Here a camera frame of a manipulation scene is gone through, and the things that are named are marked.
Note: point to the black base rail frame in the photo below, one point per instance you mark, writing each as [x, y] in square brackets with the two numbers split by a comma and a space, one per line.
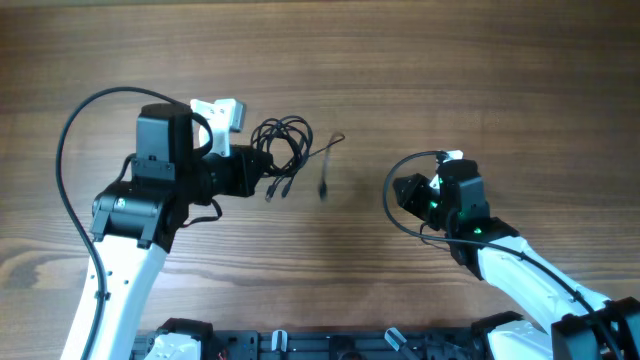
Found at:
[433, 344]

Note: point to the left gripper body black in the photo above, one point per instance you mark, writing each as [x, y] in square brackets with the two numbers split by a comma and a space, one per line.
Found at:
[232, 173]

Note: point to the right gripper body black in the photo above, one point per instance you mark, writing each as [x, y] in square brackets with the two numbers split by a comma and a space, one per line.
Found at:
[412, 192]

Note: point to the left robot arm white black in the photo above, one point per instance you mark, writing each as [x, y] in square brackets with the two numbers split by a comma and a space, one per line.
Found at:
[183, 157]

